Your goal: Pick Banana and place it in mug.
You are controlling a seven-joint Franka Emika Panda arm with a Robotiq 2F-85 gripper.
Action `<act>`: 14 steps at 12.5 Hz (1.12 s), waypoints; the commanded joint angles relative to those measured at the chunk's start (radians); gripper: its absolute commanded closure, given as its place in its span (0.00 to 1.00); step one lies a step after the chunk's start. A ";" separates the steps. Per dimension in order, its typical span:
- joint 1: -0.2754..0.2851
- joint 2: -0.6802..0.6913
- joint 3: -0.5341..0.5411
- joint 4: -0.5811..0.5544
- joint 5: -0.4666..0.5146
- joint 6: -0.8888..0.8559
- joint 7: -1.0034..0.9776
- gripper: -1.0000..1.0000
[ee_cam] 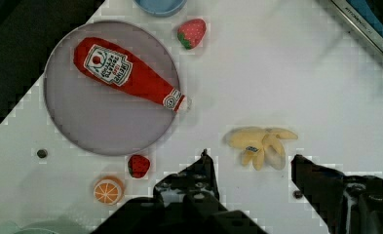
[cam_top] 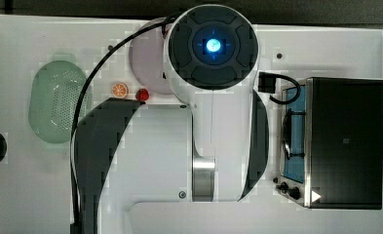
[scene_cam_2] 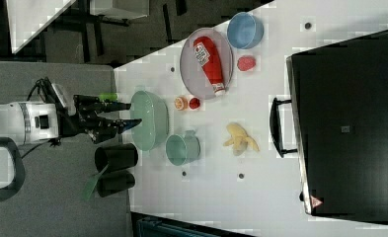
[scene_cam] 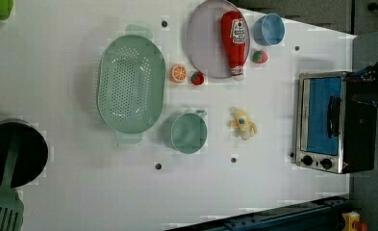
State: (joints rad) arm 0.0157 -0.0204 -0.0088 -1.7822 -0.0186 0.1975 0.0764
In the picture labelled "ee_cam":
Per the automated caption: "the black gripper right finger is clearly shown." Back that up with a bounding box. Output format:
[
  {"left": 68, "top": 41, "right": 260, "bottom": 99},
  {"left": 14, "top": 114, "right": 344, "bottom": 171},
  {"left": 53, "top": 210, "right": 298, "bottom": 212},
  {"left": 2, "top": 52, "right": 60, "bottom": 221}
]
[{"left": 290, "top": 154, "right": 383, "bottom": 234}]

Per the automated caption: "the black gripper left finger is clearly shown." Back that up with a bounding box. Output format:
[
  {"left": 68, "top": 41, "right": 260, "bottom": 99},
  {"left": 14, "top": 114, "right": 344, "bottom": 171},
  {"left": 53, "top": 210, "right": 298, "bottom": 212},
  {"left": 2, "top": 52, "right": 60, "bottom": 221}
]
[{"left": 91, "top": 151, "right": 267, "bottom": 234}]

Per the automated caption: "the yellow plush peeled banana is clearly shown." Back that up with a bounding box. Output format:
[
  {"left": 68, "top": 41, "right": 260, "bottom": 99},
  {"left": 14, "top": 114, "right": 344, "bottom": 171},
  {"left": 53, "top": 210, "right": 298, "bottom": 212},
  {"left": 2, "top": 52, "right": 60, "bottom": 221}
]
[{"left": 226, "top": 127, "right": 298, "bottom": 171}]

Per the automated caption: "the small red plush strawberry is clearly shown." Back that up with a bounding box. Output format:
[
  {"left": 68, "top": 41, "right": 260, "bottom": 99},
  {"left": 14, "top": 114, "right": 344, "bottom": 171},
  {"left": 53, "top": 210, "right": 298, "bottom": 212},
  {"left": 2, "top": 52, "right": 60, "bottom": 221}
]
[{"left": 128, "top": 155, "right": 150, "bottom": 178}]

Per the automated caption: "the plush orange slice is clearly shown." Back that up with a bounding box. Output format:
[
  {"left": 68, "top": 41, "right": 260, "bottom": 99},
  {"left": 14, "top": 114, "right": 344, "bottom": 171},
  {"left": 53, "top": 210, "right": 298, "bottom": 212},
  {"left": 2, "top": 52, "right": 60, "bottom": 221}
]
[{"left": 94, "top": 175, "right": 125, "bottom": 205}]

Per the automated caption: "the grey round plate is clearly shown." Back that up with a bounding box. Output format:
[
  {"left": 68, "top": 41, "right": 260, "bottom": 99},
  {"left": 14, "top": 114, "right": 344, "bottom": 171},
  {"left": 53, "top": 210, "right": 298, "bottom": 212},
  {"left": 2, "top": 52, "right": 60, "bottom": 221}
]
[{"left": 44, "top": 20, "right": 180, "bottom": 156}]

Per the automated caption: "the green colander basket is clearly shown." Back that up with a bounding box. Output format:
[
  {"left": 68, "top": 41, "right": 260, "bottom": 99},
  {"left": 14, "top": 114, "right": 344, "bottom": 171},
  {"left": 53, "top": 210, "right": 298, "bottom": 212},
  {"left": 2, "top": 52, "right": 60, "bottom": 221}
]
[{"left": 0, "top": 219, "right": 90, "bottom": 234}]

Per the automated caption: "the large plush strawberry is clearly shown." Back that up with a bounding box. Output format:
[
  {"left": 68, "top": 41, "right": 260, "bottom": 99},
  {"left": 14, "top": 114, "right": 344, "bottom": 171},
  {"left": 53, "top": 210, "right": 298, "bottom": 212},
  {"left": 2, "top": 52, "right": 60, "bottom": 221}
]
[{"left": 177, "top": 19, "right": 207, "bottom": 50}]

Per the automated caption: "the red plush ketchup bottle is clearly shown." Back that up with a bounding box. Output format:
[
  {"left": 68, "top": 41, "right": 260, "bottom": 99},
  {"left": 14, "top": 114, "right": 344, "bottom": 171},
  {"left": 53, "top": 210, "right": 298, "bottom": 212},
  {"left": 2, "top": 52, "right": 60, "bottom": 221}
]
[{"left": 73, "top": 37, "right": 191, "bottom": 112}]

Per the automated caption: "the blue bowl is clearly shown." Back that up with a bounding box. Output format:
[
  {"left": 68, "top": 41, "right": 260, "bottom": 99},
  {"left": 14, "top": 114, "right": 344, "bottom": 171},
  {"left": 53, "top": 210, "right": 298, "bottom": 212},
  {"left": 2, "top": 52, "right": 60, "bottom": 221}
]
[{"left": 134, "top": 0, "right": 187, "bottom": 18}]

